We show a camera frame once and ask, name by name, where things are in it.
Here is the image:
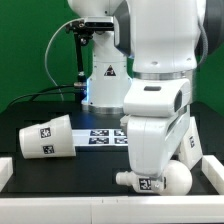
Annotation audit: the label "white rail block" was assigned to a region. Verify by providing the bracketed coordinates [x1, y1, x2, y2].
[0, 157, 13, 192]
[202, 155, 224, 195]

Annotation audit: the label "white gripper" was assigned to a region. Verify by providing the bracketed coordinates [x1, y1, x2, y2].
[121, 78, 191, 191]

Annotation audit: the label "grey camera cable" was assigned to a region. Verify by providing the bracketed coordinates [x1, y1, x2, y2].
[44, 18, 82, 102]

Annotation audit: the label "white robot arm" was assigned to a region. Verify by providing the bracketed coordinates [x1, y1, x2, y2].
[67, 0, 224, 195]

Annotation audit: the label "white lamp shade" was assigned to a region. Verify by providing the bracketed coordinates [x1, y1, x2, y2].
[19, 115, 76, 159]

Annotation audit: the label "white right rail block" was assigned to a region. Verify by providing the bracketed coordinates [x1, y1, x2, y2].
[202, 155, 224, 195]

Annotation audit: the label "white front rail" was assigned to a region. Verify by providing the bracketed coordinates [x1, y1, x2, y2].
[0, 196, 224, 224]

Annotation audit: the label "black cables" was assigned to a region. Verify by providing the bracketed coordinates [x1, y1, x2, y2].
[6, 84, 88, 108]

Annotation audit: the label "white marker sheet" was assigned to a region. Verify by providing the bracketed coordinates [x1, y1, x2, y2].
[72, 129, 128, 146]

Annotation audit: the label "white lamp bulb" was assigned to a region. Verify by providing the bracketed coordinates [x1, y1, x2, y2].
[116, 160, 192, 196]

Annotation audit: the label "white left rail block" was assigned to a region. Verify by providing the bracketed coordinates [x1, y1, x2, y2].
[0, 157, 13, 192]

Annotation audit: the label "black camera on stand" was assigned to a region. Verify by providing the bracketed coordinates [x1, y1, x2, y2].
[65, 17, 114, 89]

